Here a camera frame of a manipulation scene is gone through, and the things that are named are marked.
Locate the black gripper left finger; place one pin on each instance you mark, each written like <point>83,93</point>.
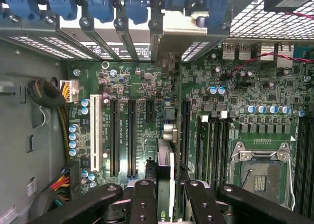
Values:
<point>143,204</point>

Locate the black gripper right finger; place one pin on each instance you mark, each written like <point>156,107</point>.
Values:
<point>201,204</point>

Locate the black RAM slot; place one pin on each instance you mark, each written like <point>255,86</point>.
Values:
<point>215,148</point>
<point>225,148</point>

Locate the CPU socket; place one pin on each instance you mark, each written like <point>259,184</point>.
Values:
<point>260,182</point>

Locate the black long expansion slot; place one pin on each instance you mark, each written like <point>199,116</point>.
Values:
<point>115,135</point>
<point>185,130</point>
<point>132,135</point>

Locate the white expansion slot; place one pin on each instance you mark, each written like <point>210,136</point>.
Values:
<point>95,135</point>

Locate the black short expansion slot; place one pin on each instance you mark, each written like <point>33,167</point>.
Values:
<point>150,111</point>

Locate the green motherboard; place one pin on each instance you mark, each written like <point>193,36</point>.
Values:
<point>137,86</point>

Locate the white power connector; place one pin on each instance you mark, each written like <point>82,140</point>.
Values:
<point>73,91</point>

